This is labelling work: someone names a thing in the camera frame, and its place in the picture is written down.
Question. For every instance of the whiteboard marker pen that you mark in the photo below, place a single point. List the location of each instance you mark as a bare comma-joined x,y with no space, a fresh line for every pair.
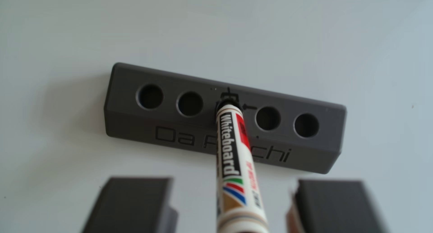
233,165

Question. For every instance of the grey marker holder block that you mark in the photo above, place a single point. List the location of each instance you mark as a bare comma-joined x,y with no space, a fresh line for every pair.
169,124

